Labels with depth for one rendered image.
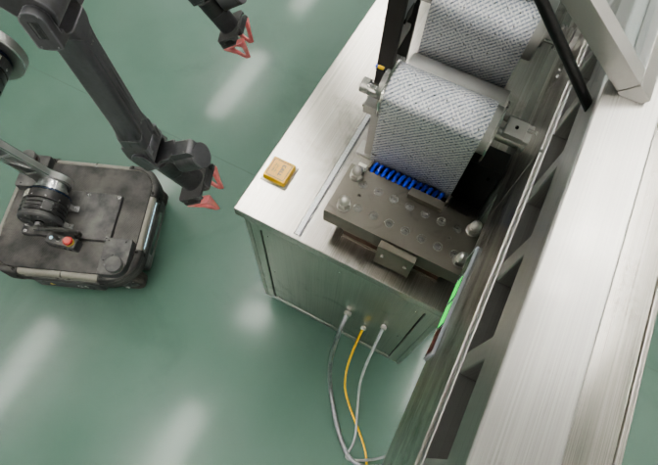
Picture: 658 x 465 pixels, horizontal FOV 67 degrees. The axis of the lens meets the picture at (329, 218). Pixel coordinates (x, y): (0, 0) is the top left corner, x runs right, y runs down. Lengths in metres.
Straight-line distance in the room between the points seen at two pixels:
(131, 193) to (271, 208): 1.02
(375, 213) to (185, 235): 1.33
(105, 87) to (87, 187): 1.46
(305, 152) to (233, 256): 0.96
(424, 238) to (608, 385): 0.59
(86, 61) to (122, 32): 2.35
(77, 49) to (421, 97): 0.67
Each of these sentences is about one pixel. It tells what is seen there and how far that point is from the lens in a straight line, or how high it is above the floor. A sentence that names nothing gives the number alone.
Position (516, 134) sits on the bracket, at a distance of 1.15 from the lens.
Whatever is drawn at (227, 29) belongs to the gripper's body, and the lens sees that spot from 1.49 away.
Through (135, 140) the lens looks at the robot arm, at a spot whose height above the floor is 1.33.
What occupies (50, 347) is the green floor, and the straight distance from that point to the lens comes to 2.46.
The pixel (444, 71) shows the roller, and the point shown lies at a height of 1.23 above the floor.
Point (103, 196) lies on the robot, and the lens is 2.32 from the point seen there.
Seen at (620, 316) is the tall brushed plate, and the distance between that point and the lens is 0.88.
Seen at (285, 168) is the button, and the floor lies 0.92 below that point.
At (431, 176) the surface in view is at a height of 1.07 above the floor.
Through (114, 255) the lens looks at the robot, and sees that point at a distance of 2.16.
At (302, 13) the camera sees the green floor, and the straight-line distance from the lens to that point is 3.21.
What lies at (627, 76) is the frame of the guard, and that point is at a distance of 0.76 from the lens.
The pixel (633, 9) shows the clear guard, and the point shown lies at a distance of 0.82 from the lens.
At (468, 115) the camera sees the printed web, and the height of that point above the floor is 1.30.
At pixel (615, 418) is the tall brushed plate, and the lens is 0.84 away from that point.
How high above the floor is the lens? 2.16
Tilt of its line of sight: 65 degrees down
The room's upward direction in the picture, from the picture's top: 5 degrees clockwise
